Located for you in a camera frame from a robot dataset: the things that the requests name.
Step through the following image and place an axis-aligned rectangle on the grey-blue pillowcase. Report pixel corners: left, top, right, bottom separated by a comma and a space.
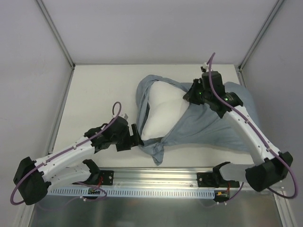
135, 75, 248, 165

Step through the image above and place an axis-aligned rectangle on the white pillow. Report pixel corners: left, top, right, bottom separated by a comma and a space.
141, 81, 189, 140

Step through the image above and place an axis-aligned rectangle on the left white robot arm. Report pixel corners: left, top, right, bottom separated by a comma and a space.
13, 116, 144, 205

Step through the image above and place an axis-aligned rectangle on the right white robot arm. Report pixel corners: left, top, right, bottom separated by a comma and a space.
183, 71, 293, 192

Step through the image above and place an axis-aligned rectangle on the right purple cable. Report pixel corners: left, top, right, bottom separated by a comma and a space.
205, 52, 297, 206

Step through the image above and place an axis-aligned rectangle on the purple cable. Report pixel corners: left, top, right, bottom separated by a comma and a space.
205, 52, 297, 206
9, 102, 123, 209

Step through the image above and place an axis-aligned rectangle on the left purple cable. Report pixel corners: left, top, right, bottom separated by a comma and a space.
9, 102, 123, 209

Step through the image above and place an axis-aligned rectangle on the aluminium mounting rail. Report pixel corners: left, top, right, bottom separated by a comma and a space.
28, 166, 284, 190

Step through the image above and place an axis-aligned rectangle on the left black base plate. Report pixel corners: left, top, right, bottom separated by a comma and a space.
78, 168, 115, 186

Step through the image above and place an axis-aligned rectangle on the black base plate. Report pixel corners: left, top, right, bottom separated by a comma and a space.
196, 172, 240, 188
78, 168, 115, 186

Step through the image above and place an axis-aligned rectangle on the white slotted cable duct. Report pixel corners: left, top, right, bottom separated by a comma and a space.
48, 186, 215, 199

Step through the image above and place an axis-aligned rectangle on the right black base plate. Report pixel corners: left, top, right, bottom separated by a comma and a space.
196, 172, 240, 188

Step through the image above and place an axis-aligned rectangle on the left aluminium frame post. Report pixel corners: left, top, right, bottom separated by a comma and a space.
34, 0, 75, 70

